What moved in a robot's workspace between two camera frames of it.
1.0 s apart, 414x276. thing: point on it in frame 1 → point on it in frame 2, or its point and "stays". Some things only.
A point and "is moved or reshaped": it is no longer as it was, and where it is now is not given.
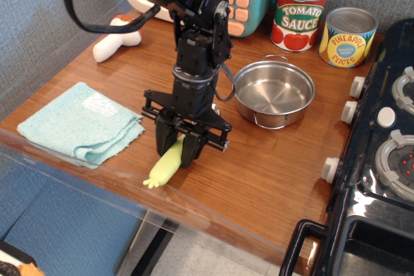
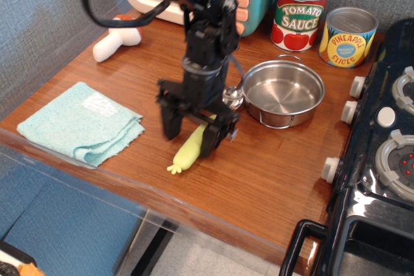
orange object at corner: [30, 269] stays
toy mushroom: [112, 42] stays
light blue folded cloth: [84, 125] stays
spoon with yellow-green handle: [166, 167] is moved or reshaped
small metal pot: [273, 93] is moved or reshaped
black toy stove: [369, 227] stays
